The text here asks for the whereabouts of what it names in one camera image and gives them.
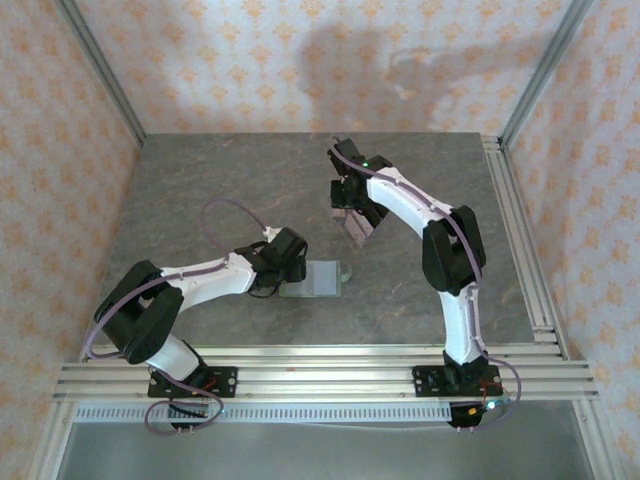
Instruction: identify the left black connector block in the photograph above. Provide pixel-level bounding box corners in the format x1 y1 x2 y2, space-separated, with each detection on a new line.
168 402 211 432

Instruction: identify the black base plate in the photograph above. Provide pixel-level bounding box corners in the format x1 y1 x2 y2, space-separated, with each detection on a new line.
147 366 239 400
410 364 504 400

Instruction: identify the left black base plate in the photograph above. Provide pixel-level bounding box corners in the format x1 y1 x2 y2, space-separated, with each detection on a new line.
147 366 239 400

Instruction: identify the white slotted cable duct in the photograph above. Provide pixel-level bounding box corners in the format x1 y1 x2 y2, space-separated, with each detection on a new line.
74 404 454 425

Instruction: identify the aluminium front rail frame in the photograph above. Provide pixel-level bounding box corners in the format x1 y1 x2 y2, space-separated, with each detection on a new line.
52 343 600 404

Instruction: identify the right aluminium frame leg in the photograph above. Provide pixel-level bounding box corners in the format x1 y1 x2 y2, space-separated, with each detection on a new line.
572 399 621 480

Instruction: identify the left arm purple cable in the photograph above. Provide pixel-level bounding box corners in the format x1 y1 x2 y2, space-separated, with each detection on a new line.
84 198 275 437

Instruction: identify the black connector block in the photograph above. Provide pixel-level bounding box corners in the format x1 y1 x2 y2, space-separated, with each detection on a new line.
447 402 496 432
168 402 211 432

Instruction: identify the left aluminium frame leg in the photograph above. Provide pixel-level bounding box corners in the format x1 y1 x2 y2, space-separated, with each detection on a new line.
29 399 76 480

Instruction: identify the right aluminium corner post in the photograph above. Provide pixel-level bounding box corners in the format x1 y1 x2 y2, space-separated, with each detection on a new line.
499 0 596 149

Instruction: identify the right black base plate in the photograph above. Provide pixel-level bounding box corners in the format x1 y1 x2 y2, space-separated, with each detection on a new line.
410 364 504 400

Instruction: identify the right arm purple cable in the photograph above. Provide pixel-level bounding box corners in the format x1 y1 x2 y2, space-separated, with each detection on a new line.
327 138 526 432

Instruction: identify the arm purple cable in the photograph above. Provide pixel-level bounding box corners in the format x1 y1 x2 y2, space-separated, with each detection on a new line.
327 138 526 432
84 198 275 437

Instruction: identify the right black connector block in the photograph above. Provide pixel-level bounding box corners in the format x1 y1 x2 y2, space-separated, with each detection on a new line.
447 402 496 432

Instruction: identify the aluminium corner post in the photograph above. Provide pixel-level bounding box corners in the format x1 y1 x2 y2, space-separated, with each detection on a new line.
499 0 596 149
53 0 147 147

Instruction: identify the aluminium frame leg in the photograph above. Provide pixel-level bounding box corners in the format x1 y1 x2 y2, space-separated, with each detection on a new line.
572 399 621 480
29 399 76 480

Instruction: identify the aluminium side rail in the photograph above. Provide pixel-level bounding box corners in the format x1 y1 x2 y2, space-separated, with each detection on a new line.
480 133 570 360

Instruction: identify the black credit card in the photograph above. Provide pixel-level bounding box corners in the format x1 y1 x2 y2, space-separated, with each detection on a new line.
349 199 389 237

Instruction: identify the left aluminium corner post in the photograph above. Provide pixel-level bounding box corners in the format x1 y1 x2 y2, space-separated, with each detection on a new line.
53 0 147 147

